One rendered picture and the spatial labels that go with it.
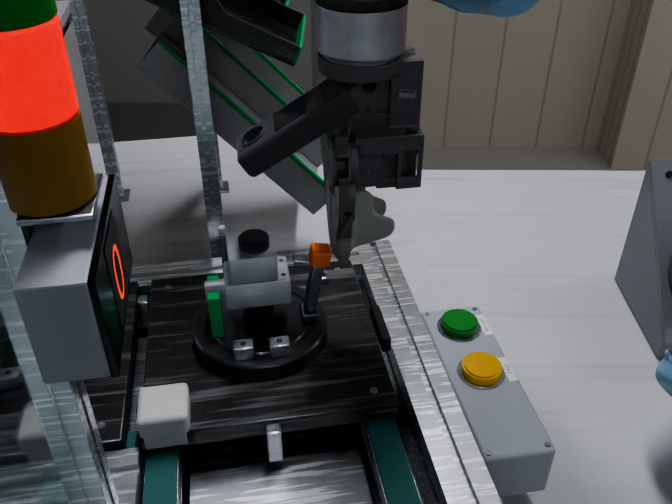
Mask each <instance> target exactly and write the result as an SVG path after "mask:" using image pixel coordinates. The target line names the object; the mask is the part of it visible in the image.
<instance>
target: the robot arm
mask: <svg viewBox="0 0 672 504"><path fill-rule="evenodd" d="M431 1H434V2H438V3H441V4H444V5H446V6H447V7H449V8H451V9H453V10H456V11H459V12H463V13H481V14H486V15H491V16H495V17H501V18H509V17H514V16H518V15H520V14H522V13H524V12H526V11H528V10H529V9H531V8H532V7H533V6H534V5H535V4H537V3H538V1H539V0H431ZM407 17H408V0H315V39H316V49H317V50H318V70H319V72H320V73H321V74H322V75H323V76H325V77H327V79H325V80H324V81H322V82H321V83H319V84H318V85H316V86H315V87H313V88H312V89H310V90H308V91H307V92H305V93H304V94H302V95H301V96H299V97H298V98H296V99H295V100H293V101H291V102H290V103H288V104H287V105H285V106H284V107H282V108H281V109H279V110H278V111H276V112H275V113H273V114H271V115H270V116H268V117H267V118H265V119H264V120H262V121H261V122H259V123H258V124H256V125H254V126H253V127H251V128H250V129H248V130H247V131H245V132H244V133H242V134H241V135H239V136H238V138H237V160H238V163H239V164H240V165H241V167H242V168H243V169H244V170H245V171H246V173H247V174H248V175H249V176H251V177H257V176H258V175H260V174H261V173H263V172H265V171H266V170H268V169H269V168H271V167H272V166H274V165H276V164H277V163H279V162H280V161H282V160H284V159H285V158H287V157H288V156H290V155H292V154H293V153H295V152H296V151H298V150H300V149H301V148H303V147H304V146H306V145H308V144H309V143H311V142H312V141H314V140H315V139H317V138H319V137H320V149H321V158H322V164H323V173H324V188H325V202H326V210H327V222H328V231H329V240H330V247H331V249H332V253H333V254H334V255H335V257H336V258H337V259H338V261H339V262H340V264H347V263H348V261H349V257H350V252H351V251H352V249H354V248H355V247H357V246H361V245H364V244H367V243H370V242H373V241H376V240H380V239H383V238H386V237H388V236H390V235H391V234H392V233H393V231H394V229H395V222H394V220H393V219H392V218H390V217H387V216H384V214H385V212H386V203H385V201H384V200H383V199H381V198H378V197H375V196H373V195H372V194H371V193H370V192H369V191H367V190H365V187H373V186H375V187H376V189H378V188H389V187H395V188H396V189H405V188H417V187H421V176H422V164H423V151H424V138H425V134H424V133H423V131H422V130H421V128H420V112H421V98H422V84H423V71H424V60H423V59H422V57H418V56H417V52H416V51H415V49H414V48H413V47H406V35H407ZM417 154H418V166H417V175H415V174H416V160H417ZM664 354H665V356H664V358H663V359H662V361H661V362H660V364H659V365H658V366H657V368H656V372H655V375H656V379H657V381H658V383H659V384H660V386H661V387H662V388H663V389H664V390H665V391H666V392H667V393H668V394H669V395H670V396H671V397H672V346H671V348H670V349H666V351H665V352H664Z"/></svg>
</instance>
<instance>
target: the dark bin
mask: <svg viewBox="0 0 672 504"><path fill-rule="evenodd" d="M145 1H147V2H150V3H152V4H154V5H156V6H159V7H161V8H163V9H165V10H167V11H170V12H172V13H174V14H176V15H179V16H181V10H180V2H179V0H145ZM199 1H200V11H201V20H202V26H203V27H205V28H208V29H210V30H212V31H214V32H217V33H219V34H221V35H223V36H226V37H228V38H230V39H232V40H234V41H237V42H239V43H241V44H243V45H246V46H248V47H250V48H252V49H255V50H257V51H259V52H261V53H263V54H266V55H268V56H270V57H272V58H275V59H277V60H279V61H281V62H284V63H286V64H288V65H290V66H293V67H294V65H295V64H296V62H297V59H298V57H299V55H300V53H301V50H302V46H303V38H304V30H305V22H306V15H305V14H303V13H301V12H299V11H297V10H294V9H292V8H290V7H288V6H286V5H284V4H282V3H280V2H277V1H275V0H199Z"/></svg>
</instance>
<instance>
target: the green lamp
mask: <svg viewBox="0 0 672 504"><path fill-rule="evenodd" d="M57 11H58V10H57V6H56V1H55V0H0V32H7V31H15V30H20V29H26V28H30V27H34V26H37V25H40V24H43V23H45V22H48V21H49V20H51V19H53V18H54V17H55V15H56V14H57Z"/></svg>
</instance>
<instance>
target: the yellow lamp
mask: <svg viewBox="0 0 672 504"><path fill-rule="evenodd" d="M0 180H1V183H2V187H3V190H4V193H5V196H6V199H7V202H8V205H9V209H10V211H12V212H14V213H16V214H19V215H22V216H27V217H49V216H55V215H60V214H64V213H67V212H70V211H73V210H75V209H77V208H79V207H81V206H83V205H85V204H86V203H87V202H89V201H90V200H91V199H92V198H93V197H94V195H95V194H96V192H97V182H96V178H95V174H94V169H93V165H92V160H91V156H90V151H89V147H88V143H87V138H86V134H85V129H84V125H83V121H82V116H81V112H80V109H78V111H77V112H76V113H75V114H74V115H73V116H72V117H71V118H70V119H68V120H66V121H65V122H62V123H60V124H58V125H55V126H52V127H49V128H45V129H41V130H36V131H30V132H20V133H7V132H0Z"/></svg>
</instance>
